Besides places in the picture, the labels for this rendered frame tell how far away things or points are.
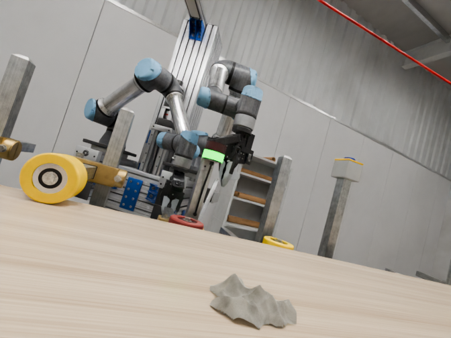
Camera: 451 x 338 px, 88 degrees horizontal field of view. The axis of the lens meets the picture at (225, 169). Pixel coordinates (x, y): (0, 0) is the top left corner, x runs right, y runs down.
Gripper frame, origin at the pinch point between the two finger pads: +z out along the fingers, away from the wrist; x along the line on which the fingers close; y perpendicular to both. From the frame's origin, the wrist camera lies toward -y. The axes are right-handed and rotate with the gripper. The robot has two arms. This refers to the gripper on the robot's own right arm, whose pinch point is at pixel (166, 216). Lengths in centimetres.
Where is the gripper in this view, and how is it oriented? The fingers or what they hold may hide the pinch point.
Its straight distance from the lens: 97.6
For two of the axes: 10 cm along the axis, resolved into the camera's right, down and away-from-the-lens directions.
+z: -2.9, 9.6, -0.6
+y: -3.1, -0.3, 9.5
